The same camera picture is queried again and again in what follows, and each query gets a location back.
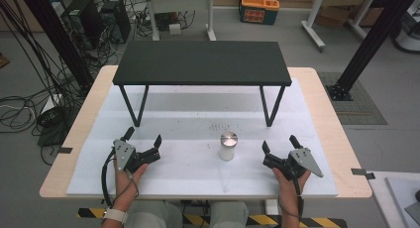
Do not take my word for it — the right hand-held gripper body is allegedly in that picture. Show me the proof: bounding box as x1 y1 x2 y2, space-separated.
262 147 325 181

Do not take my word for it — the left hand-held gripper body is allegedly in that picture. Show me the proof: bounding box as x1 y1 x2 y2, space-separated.
113 138 162 173

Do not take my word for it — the white jar with metal lid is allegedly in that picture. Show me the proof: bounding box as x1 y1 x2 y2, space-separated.
218 131 239 163

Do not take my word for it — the person's left hand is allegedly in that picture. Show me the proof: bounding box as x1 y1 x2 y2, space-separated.
113 158 150 208

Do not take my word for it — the person's right hand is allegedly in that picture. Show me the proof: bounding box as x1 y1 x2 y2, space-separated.
271 167 312 207

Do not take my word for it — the white foam mat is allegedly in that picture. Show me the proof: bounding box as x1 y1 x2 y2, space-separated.
66 77 340 197

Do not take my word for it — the person's left leg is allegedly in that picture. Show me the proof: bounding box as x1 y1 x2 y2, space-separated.
126 200 184 228

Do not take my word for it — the person's leg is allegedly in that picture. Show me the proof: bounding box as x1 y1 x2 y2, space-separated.
126 200 184 228
209 201 251 228

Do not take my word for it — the yellow black hazard tape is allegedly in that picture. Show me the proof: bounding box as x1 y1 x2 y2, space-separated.
77 207 349 228

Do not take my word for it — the grey floor mat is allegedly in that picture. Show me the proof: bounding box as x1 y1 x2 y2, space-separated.
317 71 388 126

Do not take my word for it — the person's right leg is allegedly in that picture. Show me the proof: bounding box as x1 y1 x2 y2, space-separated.
209 201 251 228

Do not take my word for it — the white power strip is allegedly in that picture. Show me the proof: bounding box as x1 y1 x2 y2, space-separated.
41 93 63 115

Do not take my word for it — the white side table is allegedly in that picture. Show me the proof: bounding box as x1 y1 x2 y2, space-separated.
367 171 420 228

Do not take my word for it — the black shelf with metal legs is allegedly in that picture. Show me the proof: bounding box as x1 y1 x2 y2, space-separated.
112 40 293 128

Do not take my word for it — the black computer tower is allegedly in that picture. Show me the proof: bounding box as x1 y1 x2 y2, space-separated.
98 0 132 45
60 0 105 51

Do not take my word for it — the small white box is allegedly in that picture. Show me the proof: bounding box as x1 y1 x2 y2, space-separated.
168 22 182 36

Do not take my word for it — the cardboard box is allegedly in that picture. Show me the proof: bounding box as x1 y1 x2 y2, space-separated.
356 6 385 28
315 4 351 29

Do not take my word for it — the orange and teal toolbox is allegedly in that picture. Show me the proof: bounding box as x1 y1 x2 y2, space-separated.
239 0 281 26

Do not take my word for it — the white round device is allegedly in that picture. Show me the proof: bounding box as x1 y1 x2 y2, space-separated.
390 8 420 55

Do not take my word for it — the left hand-held gripper black cable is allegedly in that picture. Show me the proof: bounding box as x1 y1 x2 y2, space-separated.
100 148 117 209

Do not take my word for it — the hand-held gripper black cable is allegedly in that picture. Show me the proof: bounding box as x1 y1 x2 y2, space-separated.
100 148 117 209
277 182 305 221

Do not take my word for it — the right hand-held gripper black cable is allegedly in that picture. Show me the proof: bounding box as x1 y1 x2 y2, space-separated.
277 182 305 221

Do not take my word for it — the bundle of black cables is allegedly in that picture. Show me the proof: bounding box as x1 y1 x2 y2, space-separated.
0 0 124 167

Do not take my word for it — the white desk frame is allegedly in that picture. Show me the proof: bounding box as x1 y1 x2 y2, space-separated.
300 0 387 54

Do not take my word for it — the black aluminium frame post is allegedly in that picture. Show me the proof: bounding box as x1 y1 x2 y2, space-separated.
16 0 96 90
325 0 420 102

